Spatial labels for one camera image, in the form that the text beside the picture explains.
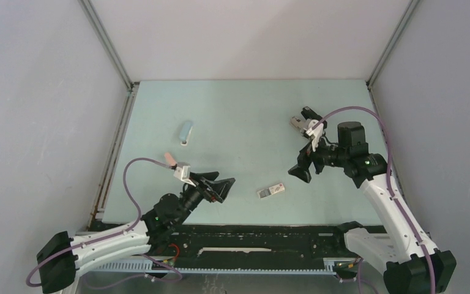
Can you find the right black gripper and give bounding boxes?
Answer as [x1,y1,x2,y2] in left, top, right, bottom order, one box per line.
[288,131,348,183]

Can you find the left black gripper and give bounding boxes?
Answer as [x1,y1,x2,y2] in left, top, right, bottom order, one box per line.
[175,171,234,225]

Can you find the white staple box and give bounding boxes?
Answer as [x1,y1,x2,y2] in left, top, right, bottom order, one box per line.
[268,183,285,195]

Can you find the pink mini stapler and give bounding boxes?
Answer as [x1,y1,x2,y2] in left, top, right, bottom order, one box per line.
[164,152,177,168]

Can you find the beige and black stapler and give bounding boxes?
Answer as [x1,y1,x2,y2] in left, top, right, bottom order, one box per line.
[289,116,306,135]

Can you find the light blue stapler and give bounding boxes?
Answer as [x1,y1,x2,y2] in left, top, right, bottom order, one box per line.
[178,121,193,146]

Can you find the staple tray box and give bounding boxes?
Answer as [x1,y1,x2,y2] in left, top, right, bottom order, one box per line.
[257,188,271,199]

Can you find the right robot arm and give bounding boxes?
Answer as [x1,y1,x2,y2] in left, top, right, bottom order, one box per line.
[288,117,457,293]

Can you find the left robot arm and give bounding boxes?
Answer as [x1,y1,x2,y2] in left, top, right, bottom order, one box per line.
[36,171,236,293]

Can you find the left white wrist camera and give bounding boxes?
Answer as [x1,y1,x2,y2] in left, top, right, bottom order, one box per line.
[172,162,196,187]

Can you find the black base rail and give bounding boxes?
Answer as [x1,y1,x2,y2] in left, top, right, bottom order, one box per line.
[131,221,386,273]

